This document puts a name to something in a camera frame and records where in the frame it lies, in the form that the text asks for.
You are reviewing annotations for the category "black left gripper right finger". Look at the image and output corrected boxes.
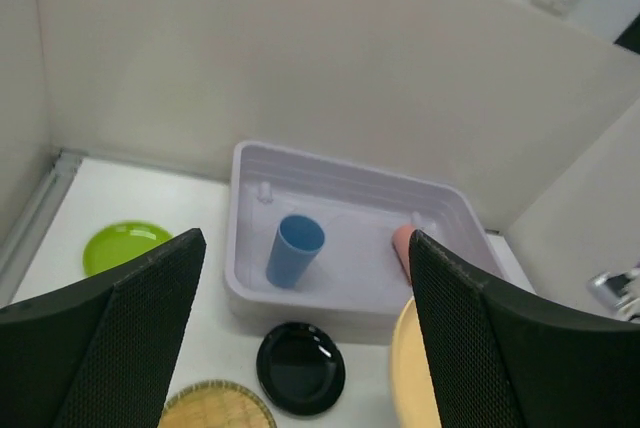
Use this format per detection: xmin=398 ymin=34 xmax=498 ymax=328
xmin=409 ymin=230 xmax=639 ymax=427

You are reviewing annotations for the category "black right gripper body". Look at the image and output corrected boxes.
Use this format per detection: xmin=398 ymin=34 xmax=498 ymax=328
xmin=587 ymin=264 xmax=639 ymax=321

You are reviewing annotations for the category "blue plastic cup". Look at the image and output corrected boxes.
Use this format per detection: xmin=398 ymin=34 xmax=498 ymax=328
xmin=266 ymin=214 xmax=326 ymax=289

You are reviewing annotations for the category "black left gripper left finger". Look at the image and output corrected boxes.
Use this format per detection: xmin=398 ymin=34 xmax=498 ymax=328
xmin=1 ymin=228 xmax=206 ymax=427

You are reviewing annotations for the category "black glossy plate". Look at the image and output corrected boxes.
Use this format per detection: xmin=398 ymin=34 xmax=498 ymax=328
xmin=256 ymin=322 xmax=346 ymax=417

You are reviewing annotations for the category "grey plastic bin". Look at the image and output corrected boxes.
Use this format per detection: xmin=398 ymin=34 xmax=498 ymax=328
xmin=224 ymin=142 xmax=503 ymax=345

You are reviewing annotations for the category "woven bamboo plate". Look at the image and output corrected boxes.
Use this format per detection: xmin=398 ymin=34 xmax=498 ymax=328
xmin=158 ymin=379 xmax=277 ymax=428

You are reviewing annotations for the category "green plastic plate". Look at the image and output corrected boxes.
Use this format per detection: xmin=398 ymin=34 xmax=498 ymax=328
xmin=82 ymin=220 xmax=173 ymax=277

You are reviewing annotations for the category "orange plastic plate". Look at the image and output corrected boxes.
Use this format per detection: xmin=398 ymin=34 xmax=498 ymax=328
xmin=389 ymin=298 xmax=441 ymax=427

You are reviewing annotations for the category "pink plastic cup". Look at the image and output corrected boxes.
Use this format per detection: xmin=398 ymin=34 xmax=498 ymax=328
xmin=392 ymin=224 xmax=416 ymax=284

